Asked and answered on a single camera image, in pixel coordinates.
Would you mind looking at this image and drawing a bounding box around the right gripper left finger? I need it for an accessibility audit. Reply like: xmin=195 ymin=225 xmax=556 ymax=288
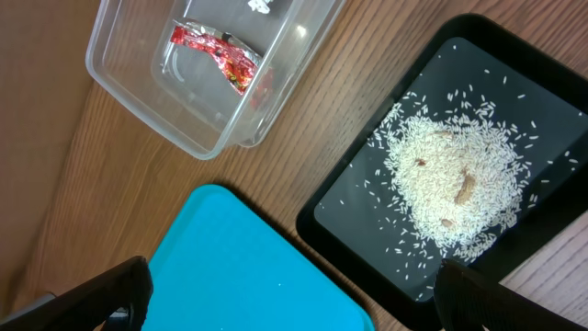
xmin=1 ymin=256 xmax=153 ymax=331

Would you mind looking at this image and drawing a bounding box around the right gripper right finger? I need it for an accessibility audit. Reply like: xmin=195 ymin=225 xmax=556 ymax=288
xmin=434 ymin=259 xmax=587 ymax=331

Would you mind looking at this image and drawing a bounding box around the white napkin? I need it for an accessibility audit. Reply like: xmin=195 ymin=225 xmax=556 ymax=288
xmin=247 ymin=0 xmax=273 ymax=15

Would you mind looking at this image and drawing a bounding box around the teal plastic tray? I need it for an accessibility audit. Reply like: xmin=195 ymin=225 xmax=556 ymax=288
xmin=142 ymin=185 xmax=375 ymax=331

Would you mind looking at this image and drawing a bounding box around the leftover rice pile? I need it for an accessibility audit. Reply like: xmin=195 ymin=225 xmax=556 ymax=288
xmin=337 ymin=43 xmax=580 ymax=302

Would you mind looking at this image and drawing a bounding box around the black tray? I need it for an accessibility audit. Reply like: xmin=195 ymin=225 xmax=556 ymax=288
xmin=297 ymin=14 xmax=587 ymax=330

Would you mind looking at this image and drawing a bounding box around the clear plastic bin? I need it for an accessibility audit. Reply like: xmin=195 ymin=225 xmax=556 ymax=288
xmin=85 ymin=0 xmax=345 ymax=160

